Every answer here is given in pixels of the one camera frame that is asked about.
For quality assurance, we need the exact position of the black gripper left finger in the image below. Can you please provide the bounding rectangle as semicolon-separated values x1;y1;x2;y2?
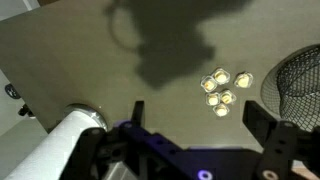
131;101;144;126

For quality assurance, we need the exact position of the white paper towel roll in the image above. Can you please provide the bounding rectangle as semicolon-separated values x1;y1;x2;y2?
4;111;101;180

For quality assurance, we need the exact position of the silver paper towel holder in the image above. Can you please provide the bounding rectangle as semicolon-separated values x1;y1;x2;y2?
64;103;108;131

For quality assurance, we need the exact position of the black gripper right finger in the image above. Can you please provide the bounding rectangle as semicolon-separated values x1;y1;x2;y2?
242;101;277;146

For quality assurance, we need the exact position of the small clear butter cup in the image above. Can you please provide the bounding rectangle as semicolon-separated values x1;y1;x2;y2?
212;68;230;85
220;90;237;105
213;103;230;117
206;92;220;106
234;72;253;88
200;76;217;92

